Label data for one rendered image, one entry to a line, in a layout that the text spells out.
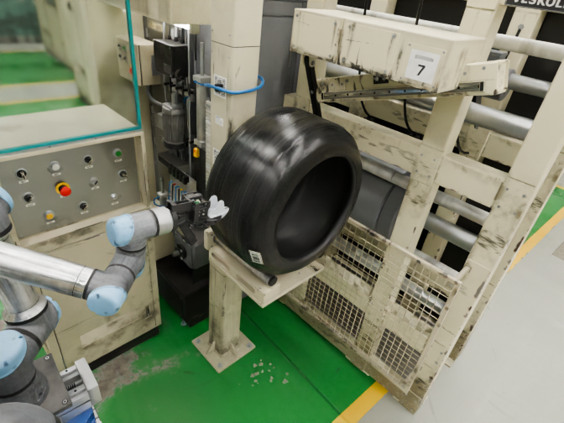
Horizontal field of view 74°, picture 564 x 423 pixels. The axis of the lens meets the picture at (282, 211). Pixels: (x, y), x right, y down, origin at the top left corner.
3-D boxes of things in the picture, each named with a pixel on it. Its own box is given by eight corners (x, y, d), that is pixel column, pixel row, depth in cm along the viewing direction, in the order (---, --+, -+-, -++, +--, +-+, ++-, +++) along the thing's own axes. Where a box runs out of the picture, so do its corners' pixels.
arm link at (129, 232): (103, 237, 97) (104, 211, 92) (143, 227, 104) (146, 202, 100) (117, 256, 93) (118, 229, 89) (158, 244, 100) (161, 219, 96)
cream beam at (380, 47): (288, 51, 142) (293, 7, 135) (330, 49, 158) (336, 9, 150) (436, 95, 108) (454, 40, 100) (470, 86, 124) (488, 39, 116)
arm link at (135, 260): (103, 287, 98) (105, 255, 92) (119, 259, 107) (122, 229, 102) (134, 294, 99) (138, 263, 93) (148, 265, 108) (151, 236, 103)
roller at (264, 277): (212, 236, 159) (221, 230, 161) (215, 243, 162) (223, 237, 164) (268, 282, 139) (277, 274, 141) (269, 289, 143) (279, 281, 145)
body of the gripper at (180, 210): (213, 201, 107) (175, 209, 99) (210, 227, 111) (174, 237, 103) (198, 190, 111) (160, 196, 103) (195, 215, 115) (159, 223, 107)
